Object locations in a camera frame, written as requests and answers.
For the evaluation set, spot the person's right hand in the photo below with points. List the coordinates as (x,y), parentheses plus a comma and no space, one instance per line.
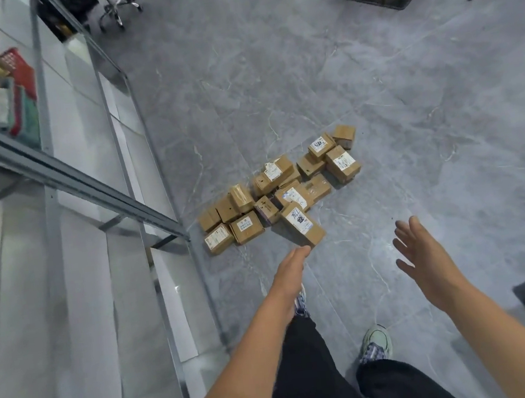
(431,267)

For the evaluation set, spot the person's left hand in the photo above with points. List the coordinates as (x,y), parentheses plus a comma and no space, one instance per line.
(290,278)

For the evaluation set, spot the brown box handwritten label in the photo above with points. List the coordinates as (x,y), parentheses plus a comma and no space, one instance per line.
(303,225)

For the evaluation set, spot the pile of brown cardboard boxes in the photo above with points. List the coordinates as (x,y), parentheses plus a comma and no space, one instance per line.
(247,226)

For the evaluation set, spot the person's left forearm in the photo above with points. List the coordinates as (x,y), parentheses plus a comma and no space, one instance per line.
(240,378)

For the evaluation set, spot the person's right forearm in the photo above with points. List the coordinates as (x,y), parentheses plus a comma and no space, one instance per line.
(511,347)

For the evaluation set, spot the person's right shoe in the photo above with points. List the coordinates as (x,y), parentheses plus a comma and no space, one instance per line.
(375,342)

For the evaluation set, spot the person's left leg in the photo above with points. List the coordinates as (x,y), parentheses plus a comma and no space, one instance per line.
(310,370)

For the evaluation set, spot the person's leg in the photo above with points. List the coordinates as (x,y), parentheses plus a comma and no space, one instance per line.
(310,370)
(402,388)

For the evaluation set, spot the person's right leg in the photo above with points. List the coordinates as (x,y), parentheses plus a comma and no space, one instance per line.
(402,388)

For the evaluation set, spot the grey metal shelf rack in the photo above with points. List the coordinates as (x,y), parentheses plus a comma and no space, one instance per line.
(76,180)

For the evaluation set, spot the chrome chair base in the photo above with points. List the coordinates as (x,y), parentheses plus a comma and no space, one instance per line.
(117,10)

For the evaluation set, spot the red and green packets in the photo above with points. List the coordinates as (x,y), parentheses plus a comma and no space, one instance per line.
(19,92)

